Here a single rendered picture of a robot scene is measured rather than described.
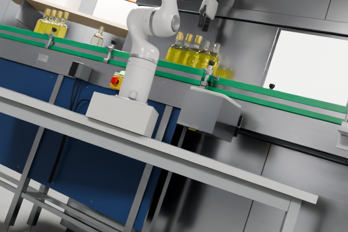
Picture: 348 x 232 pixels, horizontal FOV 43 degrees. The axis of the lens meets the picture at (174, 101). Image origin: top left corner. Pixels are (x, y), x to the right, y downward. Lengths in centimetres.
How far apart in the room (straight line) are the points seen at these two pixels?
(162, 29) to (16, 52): 128
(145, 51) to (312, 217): 104
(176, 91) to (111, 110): 49
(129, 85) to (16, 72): 120
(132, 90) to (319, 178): 94
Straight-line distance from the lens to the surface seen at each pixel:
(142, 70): 176
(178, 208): 232
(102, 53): 242
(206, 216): 225
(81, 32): 525
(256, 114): 200
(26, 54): 278
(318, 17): 231
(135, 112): 166
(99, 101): 169
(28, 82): 273
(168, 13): 179
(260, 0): 244
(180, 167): 171
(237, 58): 231
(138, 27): 185
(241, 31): 236
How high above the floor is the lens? 75
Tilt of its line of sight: 6 degrees up
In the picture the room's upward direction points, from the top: 19 degrees clockwise
